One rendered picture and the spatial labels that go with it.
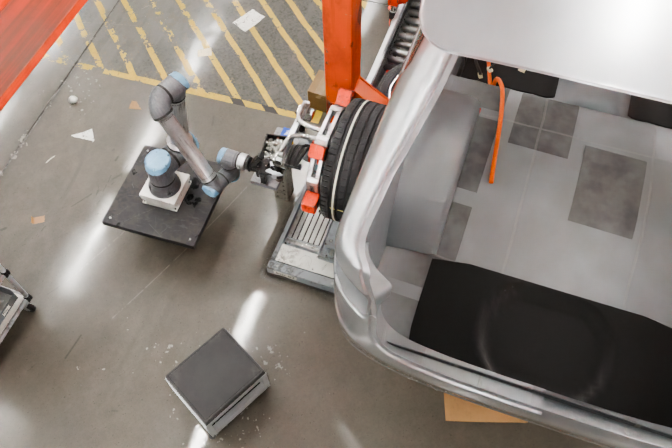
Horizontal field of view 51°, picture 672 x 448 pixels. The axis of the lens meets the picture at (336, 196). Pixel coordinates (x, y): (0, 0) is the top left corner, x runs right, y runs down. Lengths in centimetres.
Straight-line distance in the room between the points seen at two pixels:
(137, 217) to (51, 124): 131
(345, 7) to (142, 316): 216
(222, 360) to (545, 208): 181
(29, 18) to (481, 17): 87
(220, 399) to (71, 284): 136
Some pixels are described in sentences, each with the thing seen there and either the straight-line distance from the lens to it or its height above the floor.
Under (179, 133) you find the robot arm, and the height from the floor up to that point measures 103.
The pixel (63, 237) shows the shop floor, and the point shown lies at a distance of 481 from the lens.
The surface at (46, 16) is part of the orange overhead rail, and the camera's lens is 142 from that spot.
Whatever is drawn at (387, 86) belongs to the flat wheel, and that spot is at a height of 50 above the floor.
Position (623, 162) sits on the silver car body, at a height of 105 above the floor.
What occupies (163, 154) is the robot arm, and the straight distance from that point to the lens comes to 414.
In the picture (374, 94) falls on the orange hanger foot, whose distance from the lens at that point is 411.
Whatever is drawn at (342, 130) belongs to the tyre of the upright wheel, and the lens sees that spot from 344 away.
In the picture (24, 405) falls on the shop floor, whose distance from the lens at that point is 442.
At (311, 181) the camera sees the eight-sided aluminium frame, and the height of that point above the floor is 97.
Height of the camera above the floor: 388
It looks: 57 degrees down
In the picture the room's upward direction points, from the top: 2 degrees counter-clockwise
